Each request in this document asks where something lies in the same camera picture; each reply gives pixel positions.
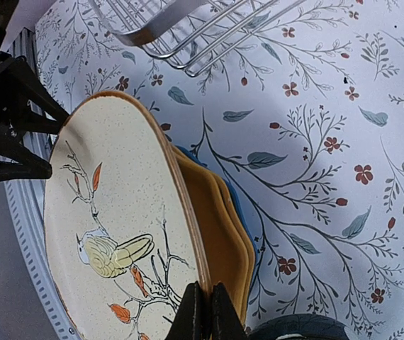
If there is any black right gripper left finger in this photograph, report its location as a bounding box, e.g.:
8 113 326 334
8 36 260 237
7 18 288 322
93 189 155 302
168 282 211 340

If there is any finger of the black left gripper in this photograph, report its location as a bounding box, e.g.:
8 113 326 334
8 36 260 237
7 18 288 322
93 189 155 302
0 52 69 135
0 145 52 182

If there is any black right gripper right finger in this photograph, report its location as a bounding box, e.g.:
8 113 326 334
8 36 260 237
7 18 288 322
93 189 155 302
211 283 247 340

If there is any cream bird pattern plate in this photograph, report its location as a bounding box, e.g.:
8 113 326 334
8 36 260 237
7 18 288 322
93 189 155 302
44 91 211 339

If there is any mustard yellow plate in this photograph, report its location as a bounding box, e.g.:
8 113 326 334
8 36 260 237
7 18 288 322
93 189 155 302
172 146 255 324

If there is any teal ceramic bowl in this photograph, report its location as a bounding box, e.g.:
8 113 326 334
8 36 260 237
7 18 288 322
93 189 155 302
248 314 359 340

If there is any blue bottom plate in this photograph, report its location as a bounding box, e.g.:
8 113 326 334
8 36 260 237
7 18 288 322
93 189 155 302
176 144 259 284

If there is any aluminium front rail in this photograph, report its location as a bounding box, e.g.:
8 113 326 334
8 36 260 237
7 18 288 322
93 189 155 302
0 28 82 340

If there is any wire dish rack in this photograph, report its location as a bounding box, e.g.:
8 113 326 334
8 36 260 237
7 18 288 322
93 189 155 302
89 1 302 77

